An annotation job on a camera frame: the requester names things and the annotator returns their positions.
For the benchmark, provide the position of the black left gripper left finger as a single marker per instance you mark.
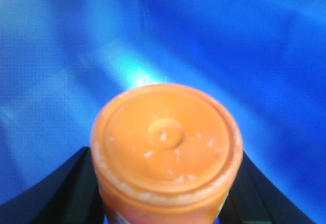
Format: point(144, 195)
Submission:
point(68, 195)

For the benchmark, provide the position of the orange cylindrical capacitor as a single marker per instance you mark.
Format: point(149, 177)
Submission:
point(165, 153)

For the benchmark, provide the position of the blue bin holding capacitor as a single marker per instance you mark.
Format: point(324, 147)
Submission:
point(62, 60)

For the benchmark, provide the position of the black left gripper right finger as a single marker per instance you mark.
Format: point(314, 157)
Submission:
point(254, 199)

